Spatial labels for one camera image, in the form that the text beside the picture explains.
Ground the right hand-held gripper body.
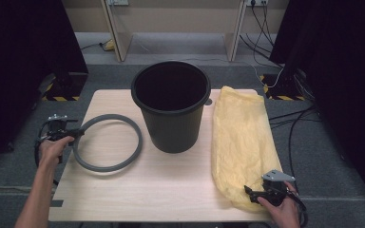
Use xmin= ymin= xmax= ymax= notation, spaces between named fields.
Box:
xmin=259 ymin=169 xmax=297 ymax=207

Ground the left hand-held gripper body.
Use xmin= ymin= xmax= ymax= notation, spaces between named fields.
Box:
xmin=37 ymin=113 xmax=75 ymax=142

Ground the black power cable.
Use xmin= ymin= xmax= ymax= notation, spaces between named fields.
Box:
xmin=250 ymin=1 xmax=277 ymax=48
xmin=238 ymin=32 xmax=284 ymax=68

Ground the person's right hand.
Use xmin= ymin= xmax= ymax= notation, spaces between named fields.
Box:
xmin=257 ymin=181 xmax=300 ymax=228

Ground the black curtain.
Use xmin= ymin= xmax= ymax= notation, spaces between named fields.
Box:
xmin=269 ymin=0 xmax=365 ymax=213
xmin=0 ymin=0 xmax=89 ymax=174

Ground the right hand-held gripper cable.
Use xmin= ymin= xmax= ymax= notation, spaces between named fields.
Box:
xmin=286 ymin=189 xmax=309 ymax=228

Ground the person's left hand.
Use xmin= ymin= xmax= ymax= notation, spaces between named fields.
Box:
xmin=38 ymin=136 xmax=75 ymax=169

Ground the yellow plastic trash bag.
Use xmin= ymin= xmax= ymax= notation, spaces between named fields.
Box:
xmin=210 ymin=85 xmax=283 ymax=214

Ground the white cable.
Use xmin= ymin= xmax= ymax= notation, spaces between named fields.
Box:
xmin=183 ymin=57 xmax=285 ymax=89

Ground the beige desk side panel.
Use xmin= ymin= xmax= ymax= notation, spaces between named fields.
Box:
xmin=100 ymin=0 xmax=134 ymax=63
xmin=222 ymin=0 xmax=247 ymax=63

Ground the stand base with hazard tape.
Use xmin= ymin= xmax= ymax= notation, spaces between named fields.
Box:
xmin=41 ymin=72 xmax=88 ymax=103
xmin=259 ymin=74 xmax=307 ymax=102

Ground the black plastic trash bin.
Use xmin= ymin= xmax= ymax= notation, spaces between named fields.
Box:
xmin=130 ymin=60 xmax=212 ymax=155

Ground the grey plastic bin ring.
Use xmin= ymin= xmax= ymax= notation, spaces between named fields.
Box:
xmin=71 ymin=113 xmax=144 ymax=173

